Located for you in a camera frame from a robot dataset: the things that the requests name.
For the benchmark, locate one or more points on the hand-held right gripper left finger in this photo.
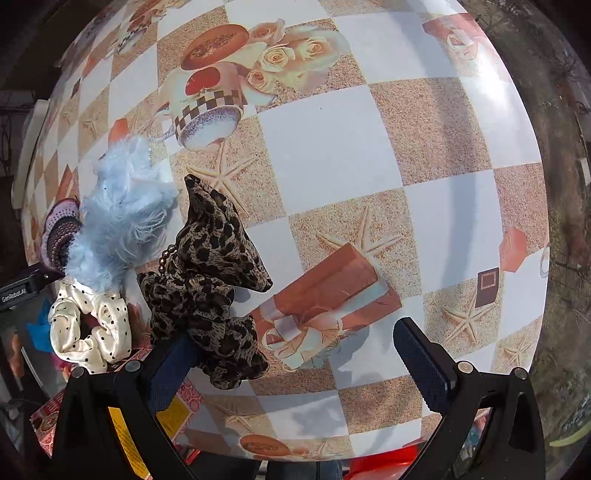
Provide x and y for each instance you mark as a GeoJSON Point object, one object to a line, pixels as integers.
{"type": "Point", "coordinates": [167, 374]}

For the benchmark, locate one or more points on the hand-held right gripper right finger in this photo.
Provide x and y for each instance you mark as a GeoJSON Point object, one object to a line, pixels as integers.
{"type": "Point", "coordinates": [421, 360]}

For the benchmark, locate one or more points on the leopard print scrunchie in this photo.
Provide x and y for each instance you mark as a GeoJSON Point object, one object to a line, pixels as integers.
{"type": "Point", "coordinates": [207, 277]}

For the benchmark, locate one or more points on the blue cloth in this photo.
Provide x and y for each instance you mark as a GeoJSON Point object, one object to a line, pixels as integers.
{"type": "Point", "coordinates": [39, 327]}

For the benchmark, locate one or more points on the purple knitted scrunchie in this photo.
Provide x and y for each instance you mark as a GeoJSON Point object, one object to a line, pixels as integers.
{"type": "Point", "coordinates": [60, 230]}

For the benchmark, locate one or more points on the white polka dot satin scrunchie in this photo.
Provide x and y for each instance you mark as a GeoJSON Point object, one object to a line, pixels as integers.
{"type": "Point", "coordinates": [111, 314]}

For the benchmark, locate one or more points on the red plastic object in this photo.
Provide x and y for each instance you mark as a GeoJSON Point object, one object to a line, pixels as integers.
{"type": "Point", "coordinates": [383, 466]}

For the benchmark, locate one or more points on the light blue fluffy scrunchie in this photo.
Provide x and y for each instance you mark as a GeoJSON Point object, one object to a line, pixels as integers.
{"type": "Point", "coordinates": [120, 217]}

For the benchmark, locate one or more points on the red patterned box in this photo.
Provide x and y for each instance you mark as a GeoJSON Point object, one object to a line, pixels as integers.
{"type": "Point", "coordinates": [46, 420]}

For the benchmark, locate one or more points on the printed checkered tablecloth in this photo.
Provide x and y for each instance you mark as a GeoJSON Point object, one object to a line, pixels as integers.
{"type": "Point", "coordinates": [346, 138]}

